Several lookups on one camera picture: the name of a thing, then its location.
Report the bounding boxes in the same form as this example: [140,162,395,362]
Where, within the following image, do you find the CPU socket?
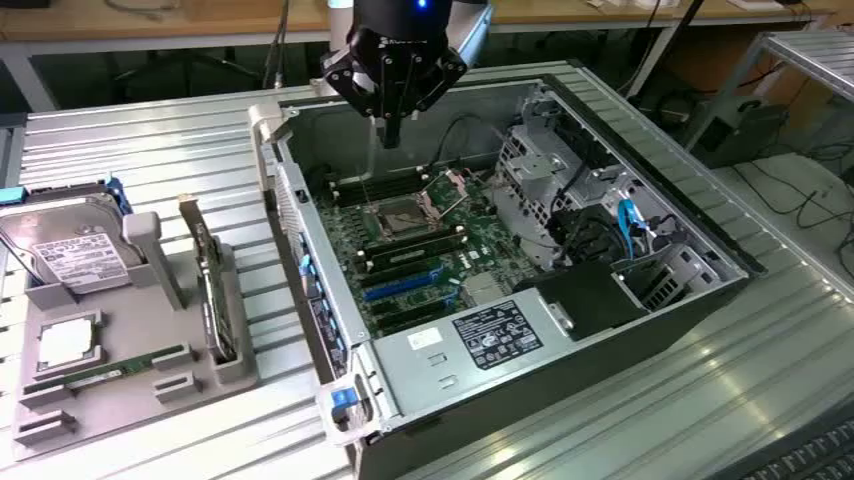
[363,197,443,241]

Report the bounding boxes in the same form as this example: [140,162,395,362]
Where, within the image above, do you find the white cable on desk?
[103,0,183,22]

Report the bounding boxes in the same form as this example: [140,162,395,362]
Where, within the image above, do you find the installed black RAM stick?
[358,227,468,274]

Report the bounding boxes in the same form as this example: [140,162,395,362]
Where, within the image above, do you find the silver chipset heat sink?
[459,274,506,307]

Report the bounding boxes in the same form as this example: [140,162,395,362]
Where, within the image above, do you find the blue wire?
[616,198,652,262]

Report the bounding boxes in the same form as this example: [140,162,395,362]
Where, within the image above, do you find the green RAM stick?
[24,344,184,396]

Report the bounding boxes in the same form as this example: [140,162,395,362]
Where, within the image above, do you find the black internal cable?
[426,115,510,172]

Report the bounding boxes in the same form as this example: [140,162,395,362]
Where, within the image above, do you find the gray parts rack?
[11,212,263,462]

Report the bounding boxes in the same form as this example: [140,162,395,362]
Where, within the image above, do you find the wooden desk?
[0,0,842,112]

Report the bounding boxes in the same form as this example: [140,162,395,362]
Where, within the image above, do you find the open black PC case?
[247,73,769,480]

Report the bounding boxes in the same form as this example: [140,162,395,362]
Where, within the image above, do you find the gray power supply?
[368,287,576,419]

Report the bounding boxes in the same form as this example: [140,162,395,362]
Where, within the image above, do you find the metal socket cover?
[416,168,483,222]

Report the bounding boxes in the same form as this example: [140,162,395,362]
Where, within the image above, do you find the blue disk caddy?
[0,174,132,221]

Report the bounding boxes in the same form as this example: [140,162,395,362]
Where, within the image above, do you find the black graphics card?
[176,193,239,362]

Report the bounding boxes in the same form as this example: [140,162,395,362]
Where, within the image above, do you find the metal slat side table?
[679,30,854,151]

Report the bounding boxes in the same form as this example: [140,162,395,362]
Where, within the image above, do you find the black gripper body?
[351,0,456,104]

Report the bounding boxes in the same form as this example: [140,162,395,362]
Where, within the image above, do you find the silver CPU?
[36,319,96,365]

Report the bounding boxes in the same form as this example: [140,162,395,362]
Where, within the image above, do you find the gray metal drive cage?
[496,124,635,272]

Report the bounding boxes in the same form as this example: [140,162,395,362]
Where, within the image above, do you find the black box on floor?
[692,99,793,169]

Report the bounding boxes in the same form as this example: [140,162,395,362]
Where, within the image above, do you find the black keyboard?
[706,414,854,480]

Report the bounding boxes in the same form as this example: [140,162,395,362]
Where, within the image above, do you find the blue case latch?
[329,387,359,419]

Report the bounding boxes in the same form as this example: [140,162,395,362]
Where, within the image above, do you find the hanging gray cable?
[263,0,292,89]

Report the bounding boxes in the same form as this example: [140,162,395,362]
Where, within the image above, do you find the blue expansion slot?
[363,264,447,302]

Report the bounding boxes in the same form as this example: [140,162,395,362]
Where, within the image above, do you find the black expansion slot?
[370,298,450,322]

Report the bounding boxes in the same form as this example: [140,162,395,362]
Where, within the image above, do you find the green motherboard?
[312,167,543,337]

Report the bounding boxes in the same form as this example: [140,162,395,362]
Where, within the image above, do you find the silver hard disk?
[0,195,145,295]

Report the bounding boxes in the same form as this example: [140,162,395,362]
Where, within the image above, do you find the black floor cables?
[732,144,854,217]

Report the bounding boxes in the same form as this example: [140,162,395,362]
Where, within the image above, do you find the black air shroud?
[511,262,651,344]

